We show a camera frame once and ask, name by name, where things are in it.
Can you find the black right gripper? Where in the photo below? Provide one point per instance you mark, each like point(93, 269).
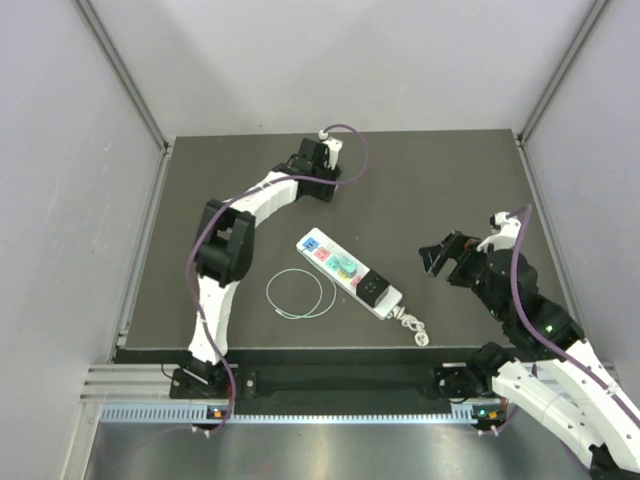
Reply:
point(434, 256)

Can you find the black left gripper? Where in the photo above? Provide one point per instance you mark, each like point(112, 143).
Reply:
point(323, 193)

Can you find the black power plug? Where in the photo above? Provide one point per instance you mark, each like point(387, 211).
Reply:
point(372, 288)

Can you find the white multicolour power strip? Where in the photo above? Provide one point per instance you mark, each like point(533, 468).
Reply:
point(320, 251)

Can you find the teal plug adapter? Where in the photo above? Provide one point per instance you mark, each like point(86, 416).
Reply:
point(345, 266)

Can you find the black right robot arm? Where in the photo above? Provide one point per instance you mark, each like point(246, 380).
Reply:
point(568, 390)

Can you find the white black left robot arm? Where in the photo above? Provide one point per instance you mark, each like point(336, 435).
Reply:
point(224, 247)

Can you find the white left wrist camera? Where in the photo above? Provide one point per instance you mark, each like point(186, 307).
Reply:
point(334, 146)

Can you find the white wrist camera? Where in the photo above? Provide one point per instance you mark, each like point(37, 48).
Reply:
point(505, 228)
point(334, 146)

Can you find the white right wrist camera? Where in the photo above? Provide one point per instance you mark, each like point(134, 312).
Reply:
point(505, 228)

